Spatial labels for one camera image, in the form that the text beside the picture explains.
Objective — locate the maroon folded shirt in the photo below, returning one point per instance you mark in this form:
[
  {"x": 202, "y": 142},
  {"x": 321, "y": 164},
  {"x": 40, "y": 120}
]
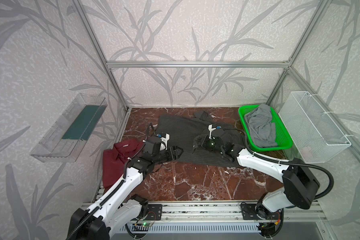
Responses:
[{"x": 114, "y": 160}]

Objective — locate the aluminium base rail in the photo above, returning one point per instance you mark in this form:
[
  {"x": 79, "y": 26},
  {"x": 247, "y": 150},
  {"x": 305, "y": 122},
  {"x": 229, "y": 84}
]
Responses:
[{"x": 226, "y": 212}]

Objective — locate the aluminium cage frame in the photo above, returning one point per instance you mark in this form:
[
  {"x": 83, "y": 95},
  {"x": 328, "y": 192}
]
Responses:
[{"x": 287, "y": 66}]

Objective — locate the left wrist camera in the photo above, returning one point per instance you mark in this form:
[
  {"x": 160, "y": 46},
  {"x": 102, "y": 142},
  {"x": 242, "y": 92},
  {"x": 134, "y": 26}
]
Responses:
[{"x": 164, "y": 141}]

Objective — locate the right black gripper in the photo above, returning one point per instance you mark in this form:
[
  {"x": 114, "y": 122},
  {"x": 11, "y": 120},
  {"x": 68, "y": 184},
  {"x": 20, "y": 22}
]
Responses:
[{"x": 203, "y": 142}]

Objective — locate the dark grey striped shirt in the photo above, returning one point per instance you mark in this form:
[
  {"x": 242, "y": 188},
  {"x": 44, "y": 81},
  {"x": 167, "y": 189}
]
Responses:
[{"x": 189, "y": 134}]

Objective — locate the light grey shirt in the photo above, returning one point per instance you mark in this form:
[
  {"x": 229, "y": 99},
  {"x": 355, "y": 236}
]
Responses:
[{"x": 261, "y": 128}]

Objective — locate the clear plastic wall bin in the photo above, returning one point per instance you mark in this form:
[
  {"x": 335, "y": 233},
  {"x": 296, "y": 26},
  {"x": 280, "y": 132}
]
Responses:
[{"x": 65, "y": 140}]

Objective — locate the green plastic basket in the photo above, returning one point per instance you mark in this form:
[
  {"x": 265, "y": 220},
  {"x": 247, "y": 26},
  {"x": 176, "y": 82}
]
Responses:
[{"x": 283, "y": 138}]

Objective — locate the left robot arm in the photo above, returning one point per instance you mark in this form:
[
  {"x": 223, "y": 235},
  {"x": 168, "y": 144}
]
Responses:
[{"x": 102, "y": 219}]

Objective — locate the white wire wall basket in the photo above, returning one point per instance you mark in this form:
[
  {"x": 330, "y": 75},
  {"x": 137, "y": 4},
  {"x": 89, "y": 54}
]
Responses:
[{"x": 315, "y": 134}]

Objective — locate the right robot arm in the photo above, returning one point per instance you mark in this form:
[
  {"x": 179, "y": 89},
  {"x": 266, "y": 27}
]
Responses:
[{"x": 300, "y": 186}]

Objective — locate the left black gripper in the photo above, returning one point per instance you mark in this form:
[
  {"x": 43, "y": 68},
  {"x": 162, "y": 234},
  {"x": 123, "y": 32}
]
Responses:
[{"x": 167, "y": 153}]

